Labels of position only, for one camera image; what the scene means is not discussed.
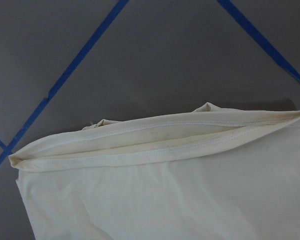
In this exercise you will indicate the beige long-sleeve printed shirt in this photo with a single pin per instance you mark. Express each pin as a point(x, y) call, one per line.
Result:
point(210, 174)

